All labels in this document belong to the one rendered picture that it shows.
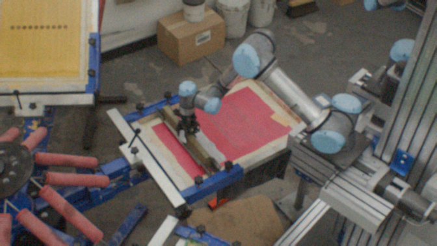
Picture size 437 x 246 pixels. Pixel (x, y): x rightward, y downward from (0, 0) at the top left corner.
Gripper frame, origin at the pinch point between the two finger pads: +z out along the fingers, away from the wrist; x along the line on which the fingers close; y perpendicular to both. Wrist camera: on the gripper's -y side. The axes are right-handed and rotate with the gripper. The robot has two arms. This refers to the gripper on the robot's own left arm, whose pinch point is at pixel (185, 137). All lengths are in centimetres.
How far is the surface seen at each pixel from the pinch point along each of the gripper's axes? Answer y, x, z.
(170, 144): -4.3, -6.4, 5.4
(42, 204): 2, -71, -1
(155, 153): 0.0, -16.5, 1.9
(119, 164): 1.0, -35.0, -3.2
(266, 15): -166, 188, 88
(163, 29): -181, 86, 77
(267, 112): 3.1, 48.4, 5.0
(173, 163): 6.9, -10.6, 5.2
